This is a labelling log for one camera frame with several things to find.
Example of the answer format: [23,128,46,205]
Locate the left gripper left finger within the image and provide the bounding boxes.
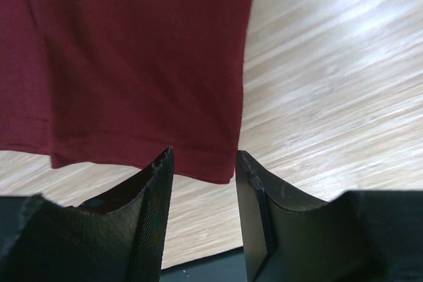
[1,148,174,282]

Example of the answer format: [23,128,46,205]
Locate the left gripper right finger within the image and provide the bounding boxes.
[235,151,422,281]

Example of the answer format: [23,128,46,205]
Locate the dark maroon t shirt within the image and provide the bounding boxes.
[1,0,252,184]

